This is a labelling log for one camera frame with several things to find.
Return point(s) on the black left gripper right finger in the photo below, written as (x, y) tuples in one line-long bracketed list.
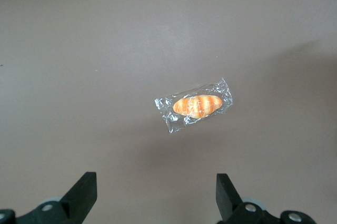
[(227, 203)]

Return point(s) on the bread roll in clear wrapper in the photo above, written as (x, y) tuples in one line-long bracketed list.
[(197, 105)]

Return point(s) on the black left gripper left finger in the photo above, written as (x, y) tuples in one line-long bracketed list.
[(80, 200)]

